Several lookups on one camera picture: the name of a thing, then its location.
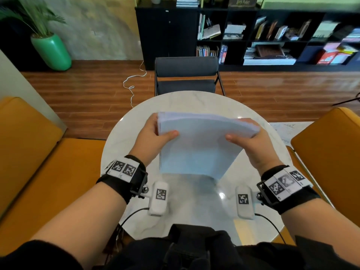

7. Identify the person's left hand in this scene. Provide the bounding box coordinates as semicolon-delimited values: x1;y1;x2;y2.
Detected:
129;113;179;167

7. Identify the person's right hand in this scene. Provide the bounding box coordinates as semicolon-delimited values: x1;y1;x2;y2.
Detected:
226;118;283;175

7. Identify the stack of white paper sheets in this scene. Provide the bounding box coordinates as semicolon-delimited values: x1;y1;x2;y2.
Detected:
157;111;261;181

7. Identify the person's left forearm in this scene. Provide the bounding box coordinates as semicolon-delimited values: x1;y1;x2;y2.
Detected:
28;181;128;270

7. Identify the person's right forearm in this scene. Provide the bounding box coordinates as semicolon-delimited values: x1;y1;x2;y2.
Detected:
281;198;360;267

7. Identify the grey padded chair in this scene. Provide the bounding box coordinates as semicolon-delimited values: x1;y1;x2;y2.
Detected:
154;56;227;97

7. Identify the stack of flat white books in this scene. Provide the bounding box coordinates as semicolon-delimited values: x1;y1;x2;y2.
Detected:
243;47;297;66

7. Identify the row of small colourful books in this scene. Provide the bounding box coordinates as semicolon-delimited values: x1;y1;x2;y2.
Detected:
196;45;228;64

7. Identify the brown leather book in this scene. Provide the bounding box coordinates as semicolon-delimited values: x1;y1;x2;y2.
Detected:
255;44;285;58

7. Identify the orange upholstered armchair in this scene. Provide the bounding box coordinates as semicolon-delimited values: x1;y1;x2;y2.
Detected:
272;107;360;246

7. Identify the black bookshelf cabinet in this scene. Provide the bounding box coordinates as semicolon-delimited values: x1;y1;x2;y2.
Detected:
135;0;360;72

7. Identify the stack of white magazines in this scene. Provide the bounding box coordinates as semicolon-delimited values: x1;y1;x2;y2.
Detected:
223;22;247;40

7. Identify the row of upright books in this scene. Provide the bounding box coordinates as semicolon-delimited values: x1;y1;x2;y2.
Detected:
197;13;222;40

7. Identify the row of leaning display books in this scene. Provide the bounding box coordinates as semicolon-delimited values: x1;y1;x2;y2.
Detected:
253;16;313;41

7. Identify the person's black clothing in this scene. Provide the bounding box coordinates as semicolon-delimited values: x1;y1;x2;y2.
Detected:
0;223;360;270

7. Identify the black chair leg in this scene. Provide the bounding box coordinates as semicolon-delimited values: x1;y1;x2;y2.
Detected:
331;92;360;107

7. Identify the pile of red and pink books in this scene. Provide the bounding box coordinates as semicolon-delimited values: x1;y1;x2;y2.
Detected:
315;42;359;65

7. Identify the dark decorative box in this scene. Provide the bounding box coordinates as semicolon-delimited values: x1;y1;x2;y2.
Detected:
228;0;258;8

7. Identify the orange upholstered sofa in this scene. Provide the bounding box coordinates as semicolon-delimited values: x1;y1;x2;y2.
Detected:
0;97;107;257

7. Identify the green plant pot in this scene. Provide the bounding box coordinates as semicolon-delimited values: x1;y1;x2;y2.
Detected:
30;33;72;72

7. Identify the green palm plant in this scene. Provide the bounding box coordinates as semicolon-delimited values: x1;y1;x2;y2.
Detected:
0;0;67;37

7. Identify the white floor cable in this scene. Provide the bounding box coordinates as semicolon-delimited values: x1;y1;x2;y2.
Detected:
123;61;147;109

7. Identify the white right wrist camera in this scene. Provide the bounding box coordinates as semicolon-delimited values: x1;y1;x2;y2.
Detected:
235;186;255;220

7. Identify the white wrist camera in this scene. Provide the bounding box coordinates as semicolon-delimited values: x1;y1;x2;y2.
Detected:
148;181;170;217
235;186;255;220

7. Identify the black left wrist strap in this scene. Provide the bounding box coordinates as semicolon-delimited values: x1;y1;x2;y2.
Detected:
96;155;148;205

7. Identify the black wrist strap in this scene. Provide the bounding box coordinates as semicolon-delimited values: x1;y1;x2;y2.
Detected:
256;165;321;216
96;155;148;205

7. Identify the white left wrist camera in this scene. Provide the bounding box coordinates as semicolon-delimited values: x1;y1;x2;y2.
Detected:
148;181;170;217

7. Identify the black right wrist strap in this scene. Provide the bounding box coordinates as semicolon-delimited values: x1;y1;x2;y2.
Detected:
256;165;321;216

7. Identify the black left camera cable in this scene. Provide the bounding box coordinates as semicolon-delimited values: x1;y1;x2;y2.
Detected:
119;207;150;231

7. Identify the black camera cable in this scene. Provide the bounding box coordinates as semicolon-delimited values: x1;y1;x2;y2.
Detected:
254;213;287;237
119;207;150;231

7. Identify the black right camera cable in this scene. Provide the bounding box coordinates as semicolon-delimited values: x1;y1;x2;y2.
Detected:
254;213;287;237

